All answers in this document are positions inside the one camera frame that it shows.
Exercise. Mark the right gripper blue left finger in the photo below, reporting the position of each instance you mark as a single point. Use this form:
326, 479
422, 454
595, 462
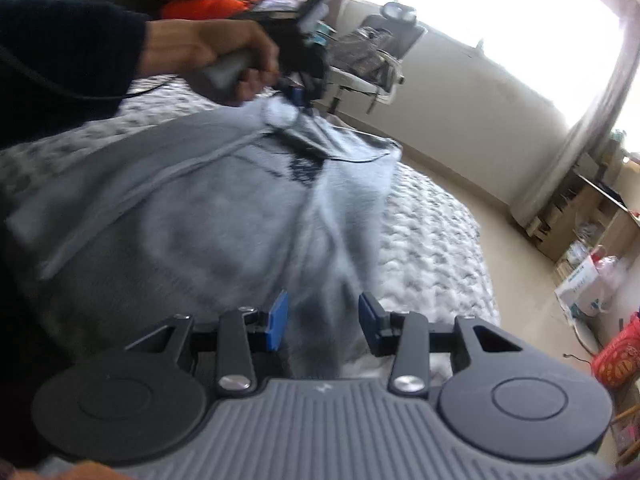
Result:
272, 323

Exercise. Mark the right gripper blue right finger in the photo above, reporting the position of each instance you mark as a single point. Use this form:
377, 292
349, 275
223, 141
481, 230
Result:
376, 325

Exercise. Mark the grey knitted cat sweater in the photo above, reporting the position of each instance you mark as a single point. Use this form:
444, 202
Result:
211, 212

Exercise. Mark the person's left forearm dark sleeve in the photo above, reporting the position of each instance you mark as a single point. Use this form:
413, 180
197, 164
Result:
64, 63

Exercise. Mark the person's left hand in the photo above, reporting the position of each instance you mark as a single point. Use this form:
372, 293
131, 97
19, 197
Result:
175, 47

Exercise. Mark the grey backpack on chair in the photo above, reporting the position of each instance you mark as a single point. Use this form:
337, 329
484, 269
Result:
358, 52

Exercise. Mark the grey white quilted bedspread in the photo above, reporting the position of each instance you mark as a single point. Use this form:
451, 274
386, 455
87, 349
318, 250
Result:
430, 259

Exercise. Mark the orange pumpkin cushion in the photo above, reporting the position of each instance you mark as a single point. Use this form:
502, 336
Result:
199, 10

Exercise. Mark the white office chair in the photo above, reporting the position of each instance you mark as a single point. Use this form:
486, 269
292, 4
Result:
402, 22

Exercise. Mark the white blue cardboard box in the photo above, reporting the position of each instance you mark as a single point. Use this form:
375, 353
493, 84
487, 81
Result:
588, 291

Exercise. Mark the red patterned basket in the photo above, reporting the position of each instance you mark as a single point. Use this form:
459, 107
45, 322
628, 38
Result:
618, 362

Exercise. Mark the wooden desk shelf unit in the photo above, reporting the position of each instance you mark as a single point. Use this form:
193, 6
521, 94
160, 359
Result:
596, 208

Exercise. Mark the right beige curtain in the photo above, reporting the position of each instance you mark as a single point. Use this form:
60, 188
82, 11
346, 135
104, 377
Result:
589, 131

